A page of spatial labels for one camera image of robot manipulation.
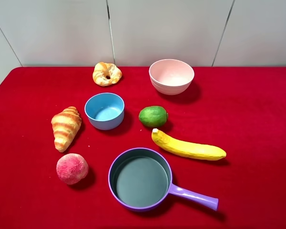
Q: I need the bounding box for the purple toy saucepan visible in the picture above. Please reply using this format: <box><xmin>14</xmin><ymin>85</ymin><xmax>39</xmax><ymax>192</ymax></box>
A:
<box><xmin>108</xmin><ymin>147</ymin><xmax>219</xmax><ymax>213</ymax></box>

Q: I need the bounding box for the straight golden croissant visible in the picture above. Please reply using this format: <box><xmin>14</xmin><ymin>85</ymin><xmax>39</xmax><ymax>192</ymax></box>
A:
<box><xmin>51</xmin><ymin>106</ymin><xmax>82</xmax><ymax>153</ymax></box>

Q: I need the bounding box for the green lime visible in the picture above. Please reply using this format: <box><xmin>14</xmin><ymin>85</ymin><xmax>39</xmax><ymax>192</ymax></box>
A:
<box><xmin>139</xmin><ymin>106</ymin><xmax>168</xmax><ymax>128</ymax></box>

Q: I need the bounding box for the red tablecloth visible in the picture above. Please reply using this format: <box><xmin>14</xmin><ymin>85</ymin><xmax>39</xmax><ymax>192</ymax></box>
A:
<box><xmin>0</xmin><ymin>67</ymin><xmax>286</xmax><ymax>229</ymax></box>

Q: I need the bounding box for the pink bowl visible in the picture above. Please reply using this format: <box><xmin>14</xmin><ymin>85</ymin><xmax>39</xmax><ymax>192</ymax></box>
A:
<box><xmin>149</xmin><ymin>59</ymin><xmax>194</xmax><ymax>95</ymax></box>

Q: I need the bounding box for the blue bowl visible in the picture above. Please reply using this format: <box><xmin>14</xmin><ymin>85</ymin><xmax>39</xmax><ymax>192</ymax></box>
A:
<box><xmin>84</xmin><ymin>93</ymin><xmax>125</xmax><ymax>130</ymax></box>

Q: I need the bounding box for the pink peach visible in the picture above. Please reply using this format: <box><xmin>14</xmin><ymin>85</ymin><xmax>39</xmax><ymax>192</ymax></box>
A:
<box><xmin>56</xmin><ymin>153</ymin><xmax>89</xmax><ymax>185</ymax></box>

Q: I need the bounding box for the yellow banana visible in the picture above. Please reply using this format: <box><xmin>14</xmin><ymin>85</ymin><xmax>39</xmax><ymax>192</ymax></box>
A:
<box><xmin>151</xmin><ymin>128</ymin><xmax>226</xmax><ymax>161</ymax></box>

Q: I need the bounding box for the ring-shaped croissant bread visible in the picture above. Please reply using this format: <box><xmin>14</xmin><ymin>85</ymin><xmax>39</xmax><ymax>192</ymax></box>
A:
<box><xmin>92</xmin><ymin>62</ymin><xmax>122</xmax><ymax>86</ymax></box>

